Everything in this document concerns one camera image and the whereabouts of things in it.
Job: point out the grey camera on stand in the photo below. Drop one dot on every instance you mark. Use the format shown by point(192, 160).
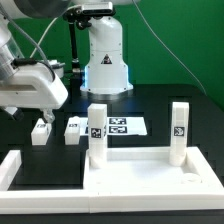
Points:
point(97, 9)

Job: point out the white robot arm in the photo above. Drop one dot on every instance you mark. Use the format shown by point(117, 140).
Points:
point(106, 74)

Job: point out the fiducial marker sheet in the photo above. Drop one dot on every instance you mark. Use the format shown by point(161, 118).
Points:
point(126, 126)

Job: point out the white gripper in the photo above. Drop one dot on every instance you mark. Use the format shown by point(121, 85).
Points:
point(32, 86)

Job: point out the white desk top tray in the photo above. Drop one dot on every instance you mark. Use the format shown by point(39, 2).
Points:
point(137, 169)

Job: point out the white U-shaped frame fence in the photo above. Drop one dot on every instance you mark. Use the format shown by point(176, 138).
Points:
point(205, 196)

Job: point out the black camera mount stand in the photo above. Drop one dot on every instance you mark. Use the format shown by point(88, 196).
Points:
point(74, 43)

